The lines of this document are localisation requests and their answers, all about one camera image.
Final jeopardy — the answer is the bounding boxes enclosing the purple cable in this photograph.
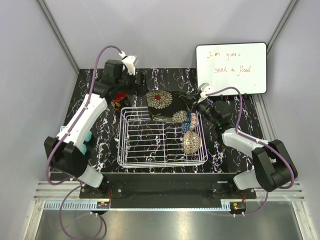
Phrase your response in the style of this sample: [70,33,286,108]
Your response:
[44,44,126,240]
[207,86,295,218]

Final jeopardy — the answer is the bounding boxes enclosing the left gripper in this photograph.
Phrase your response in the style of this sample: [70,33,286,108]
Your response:
[116,68,149,97]

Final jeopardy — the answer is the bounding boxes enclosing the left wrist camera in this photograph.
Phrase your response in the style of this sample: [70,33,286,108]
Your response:
[119,51,138,76]

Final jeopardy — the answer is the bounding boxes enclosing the red and black mug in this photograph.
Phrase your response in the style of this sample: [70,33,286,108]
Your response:
[111,92,131,112]

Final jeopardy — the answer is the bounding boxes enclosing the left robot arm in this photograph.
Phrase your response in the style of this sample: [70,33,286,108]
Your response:
[44,55,145,198]

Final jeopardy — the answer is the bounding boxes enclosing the brown patterned bowl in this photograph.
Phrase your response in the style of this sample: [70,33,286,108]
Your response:
[183,130,202,155]

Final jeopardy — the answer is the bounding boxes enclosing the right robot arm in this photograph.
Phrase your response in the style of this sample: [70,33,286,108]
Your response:
[183,94,298,199]

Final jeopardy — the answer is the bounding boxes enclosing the black marble mat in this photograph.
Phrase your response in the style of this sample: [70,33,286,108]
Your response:
[48,67,273,174]

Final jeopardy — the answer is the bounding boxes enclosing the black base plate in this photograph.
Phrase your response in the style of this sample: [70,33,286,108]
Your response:
[79,173,257,210]

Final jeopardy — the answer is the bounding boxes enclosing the white wire dish rack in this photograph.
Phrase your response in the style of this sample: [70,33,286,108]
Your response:
[117,106,208,169]

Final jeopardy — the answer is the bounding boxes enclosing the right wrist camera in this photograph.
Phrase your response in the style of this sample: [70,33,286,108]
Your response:
[197,83,214,103]

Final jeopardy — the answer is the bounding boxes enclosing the black floral square plate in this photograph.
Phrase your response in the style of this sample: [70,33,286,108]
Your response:
[145,90,189,123]

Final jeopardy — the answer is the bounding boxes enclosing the blue patterned bowl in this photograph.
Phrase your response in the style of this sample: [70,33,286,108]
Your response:
[181,111,199,133]

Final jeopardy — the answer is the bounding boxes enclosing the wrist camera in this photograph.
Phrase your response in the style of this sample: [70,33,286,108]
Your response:
[197,83,214,103]
[119,51,138,76]

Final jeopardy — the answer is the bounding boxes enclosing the white whiteboard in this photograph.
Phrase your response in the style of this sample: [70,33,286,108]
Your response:
[195,42,267,95]

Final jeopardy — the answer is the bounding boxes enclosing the teal cat-ear headphones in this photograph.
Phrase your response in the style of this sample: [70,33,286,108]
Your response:
[65,130,93,155]

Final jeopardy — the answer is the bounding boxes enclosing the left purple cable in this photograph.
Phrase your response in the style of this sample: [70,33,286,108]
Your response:
[44,44,126,240]

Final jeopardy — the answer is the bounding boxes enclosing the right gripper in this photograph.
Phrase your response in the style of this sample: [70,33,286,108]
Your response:
[182,92,218,127]

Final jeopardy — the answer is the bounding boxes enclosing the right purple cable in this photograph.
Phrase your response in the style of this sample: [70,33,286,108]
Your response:
[207,86,295,218]

